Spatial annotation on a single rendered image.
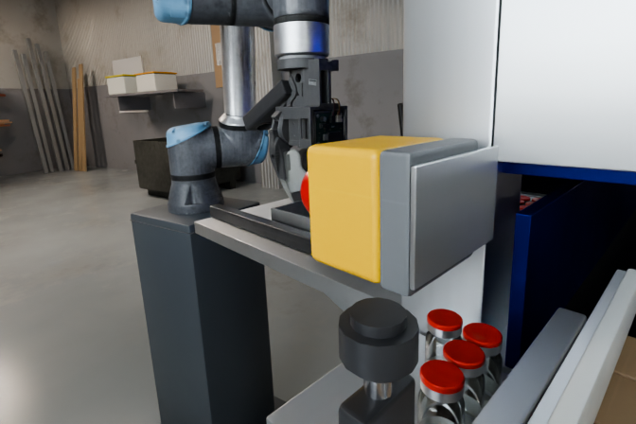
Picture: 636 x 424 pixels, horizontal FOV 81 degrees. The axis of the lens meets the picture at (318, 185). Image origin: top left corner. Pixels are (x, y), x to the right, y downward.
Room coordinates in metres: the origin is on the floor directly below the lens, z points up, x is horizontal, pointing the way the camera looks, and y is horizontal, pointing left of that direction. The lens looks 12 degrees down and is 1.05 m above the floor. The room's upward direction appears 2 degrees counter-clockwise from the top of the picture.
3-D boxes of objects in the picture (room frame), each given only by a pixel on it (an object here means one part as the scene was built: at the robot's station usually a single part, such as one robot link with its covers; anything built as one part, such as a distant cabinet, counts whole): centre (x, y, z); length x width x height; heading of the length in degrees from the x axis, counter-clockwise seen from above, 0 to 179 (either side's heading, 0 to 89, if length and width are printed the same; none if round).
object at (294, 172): (0.53, 0.03, 0.95); 0.06 x 0.03 x 0.09; 43
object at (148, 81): (5.78, 2.33, 1.48); 0.48 x 0.39 x 0.27; 56
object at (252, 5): (0.63, 0.07, 1.21); 0.11 x 0.11 x 0.08; 21
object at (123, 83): (6.20, 2.96, 1.49); 0.51 x 0.42 x 0.29; 56
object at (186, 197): (1.02, 0.34, 0.84); 0.15 x 0.15 x 0.10
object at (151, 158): (4.93, 1.68, 0.36); 1.09 x 0.86 x 0.72; 146
